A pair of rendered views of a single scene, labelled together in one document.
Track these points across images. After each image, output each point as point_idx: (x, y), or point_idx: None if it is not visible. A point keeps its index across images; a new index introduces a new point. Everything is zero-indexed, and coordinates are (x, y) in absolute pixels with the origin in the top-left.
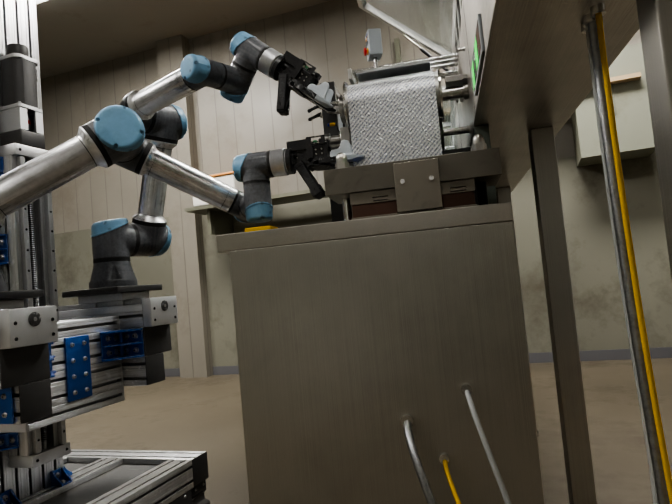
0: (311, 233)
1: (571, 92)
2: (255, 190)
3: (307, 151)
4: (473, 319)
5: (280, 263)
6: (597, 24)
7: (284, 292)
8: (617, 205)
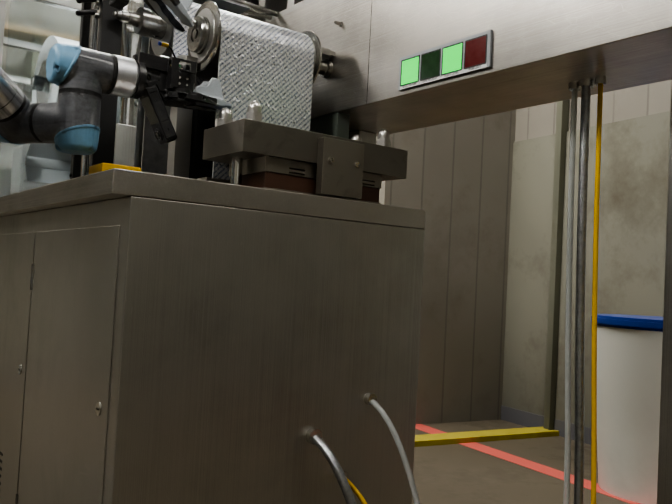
0: (243, 197)
1: (452, 116)
2: (89, 106)
3: (172, 76)
4: (383, 325)
5: (199, 228)
6: (600, 91)
7: (199, 268)
8: (584, 241)
